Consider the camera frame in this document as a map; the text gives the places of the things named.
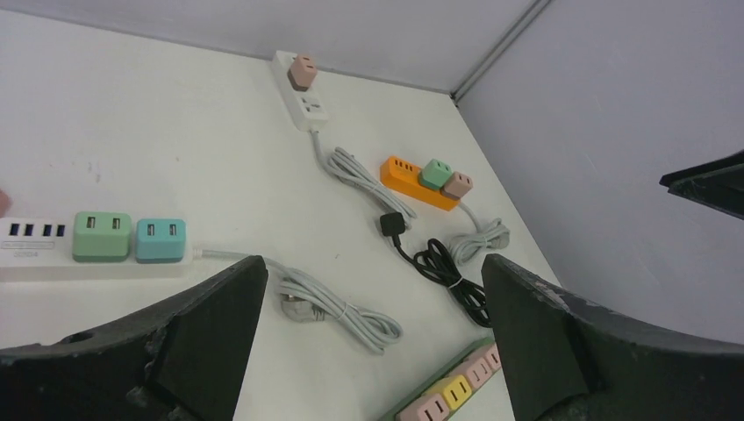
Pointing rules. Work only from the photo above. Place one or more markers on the pink cloth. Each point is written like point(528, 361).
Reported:
point(5, 203)

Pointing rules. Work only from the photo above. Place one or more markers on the green power strip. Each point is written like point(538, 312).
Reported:
point(440, 373)

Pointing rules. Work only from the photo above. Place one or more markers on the teal USB adapter plug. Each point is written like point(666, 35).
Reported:
point(160, 240)

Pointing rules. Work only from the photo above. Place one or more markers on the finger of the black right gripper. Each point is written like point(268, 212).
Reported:
point(717, 184)

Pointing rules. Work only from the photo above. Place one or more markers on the white USB power strip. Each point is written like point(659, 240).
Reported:
point(40, 249)

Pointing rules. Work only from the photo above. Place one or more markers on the pink adapter plug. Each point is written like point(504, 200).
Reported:
point(476, 370)
point(489, 353)
point(432, 407)

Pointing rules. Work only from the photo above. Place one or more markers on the green USB adapter plug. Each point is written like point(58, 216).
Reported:
point(100, 236)

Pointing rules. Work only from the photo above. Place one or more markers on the green adapter on orange strip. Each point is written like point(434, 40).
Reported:
point(434, 174)

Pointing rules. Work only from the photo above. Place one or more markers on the white slim power strip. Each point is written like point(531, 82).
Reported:
point(306, 109)

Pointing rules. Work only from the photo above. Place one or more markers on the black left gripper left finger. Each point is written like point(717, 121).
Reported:
point(183, 358)

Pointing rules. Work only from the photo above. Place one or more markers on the pink adapter on white strip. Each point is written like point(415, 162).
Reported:
point(302, 72)

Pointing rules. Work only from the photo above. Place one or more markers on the yellow adapter plug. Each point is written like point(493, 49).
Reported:
point(454, 389)

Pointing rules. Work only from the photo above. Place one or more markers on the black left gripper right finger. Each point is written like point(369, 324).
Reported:
point(567, 358)

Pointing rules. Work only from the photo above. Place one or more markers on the orange power strip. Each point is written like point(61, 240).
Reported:
point(403, 177)

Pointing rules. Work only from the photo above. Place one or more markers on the pink adapter on orange strip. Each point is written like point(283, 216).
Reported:
point(457, 186)

